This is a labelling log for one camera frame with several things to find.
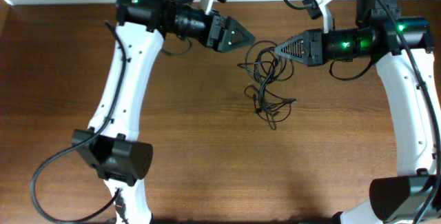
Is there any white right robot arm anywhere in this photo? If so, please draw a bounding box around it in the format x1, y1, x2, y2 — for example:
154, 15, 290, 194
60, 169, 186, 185
275, 0, 440, 223

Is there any black USB cable bundle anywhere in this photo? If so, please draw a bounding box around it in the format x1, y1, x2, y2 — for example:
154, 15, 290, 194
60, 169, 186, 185
236, 39, 298, 131

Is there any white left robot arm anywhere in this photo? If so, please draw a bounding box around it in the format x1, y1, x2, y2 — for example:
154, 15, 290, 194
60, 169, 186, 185
72, 0, 255, 223

